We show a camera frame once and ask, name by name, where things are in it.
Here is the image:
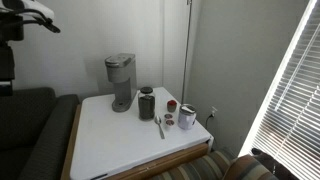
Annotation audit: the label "grey coffeemaker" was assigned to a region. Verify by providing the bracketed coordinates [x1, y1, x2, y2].
[105, 53, 137, 112]

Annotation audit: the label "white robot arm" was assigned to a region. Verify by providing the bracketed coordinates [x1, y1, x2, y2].
[0, 0, 61, 96]

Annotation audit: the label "glass jar with black lid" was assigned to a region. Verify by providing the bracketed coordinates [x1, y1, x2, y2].
[138, 87, 155, 120]

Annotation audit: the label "red lidded coffee pod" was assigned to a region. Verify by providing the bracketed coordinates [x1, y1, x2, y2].
[167, 100, 177, 112]

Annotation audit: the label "small coffee pod rear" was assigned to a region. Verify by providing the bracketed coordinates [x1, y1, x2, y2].
[164, 114, 173, 119]

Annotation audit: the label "small coffee pod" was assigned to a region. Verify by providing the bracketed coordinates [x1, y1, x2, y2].
[165, 119, 175, 130]
[164, 114, 173, 119]

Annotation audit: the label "metal spoon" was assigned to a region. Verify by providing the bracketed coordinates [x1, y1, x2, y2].
[154, 116, 165, 139]

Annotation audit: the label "small coffee pod front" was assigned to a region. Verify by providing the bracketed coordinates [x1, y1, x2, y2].
[165, 119, 175, 130]

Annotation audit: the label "white lavender mug with lid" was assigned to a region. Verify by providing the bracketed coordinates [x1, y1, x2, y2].
[178, 104, 197, 130]

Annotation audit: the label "white table board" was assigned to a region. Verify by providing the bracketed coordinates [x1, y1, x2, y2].
[70, 95, 212, 180]

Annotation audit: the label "wooden table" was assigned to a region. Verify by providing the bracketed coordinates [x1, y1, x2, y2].
[61, 104, 209, 180]

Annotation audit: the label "striped sofa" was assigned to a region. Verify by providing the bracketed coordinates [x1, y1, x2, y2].
[148, 149, 278, 180]

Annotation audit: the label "dark grey armchair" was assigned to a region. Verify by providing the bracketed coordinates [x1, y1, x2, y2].
[0, 87, 79, 180]

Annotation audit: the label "white window blinds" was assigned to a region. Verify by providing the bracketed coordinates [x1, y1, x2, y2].
[252, 1, 320, 180]

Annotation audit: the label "dark object by window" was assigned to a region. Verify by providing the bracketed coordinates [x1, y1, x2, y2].
[251, 148, 299, 180]

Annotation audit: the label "wall outlet with plug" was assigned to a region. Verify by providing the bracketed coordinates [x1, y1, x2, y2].
[211, 106, 218, 117]

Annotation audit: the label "black power cable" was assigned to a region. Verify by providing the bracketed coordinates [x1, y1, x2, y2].
[204, 113, 214, 132]

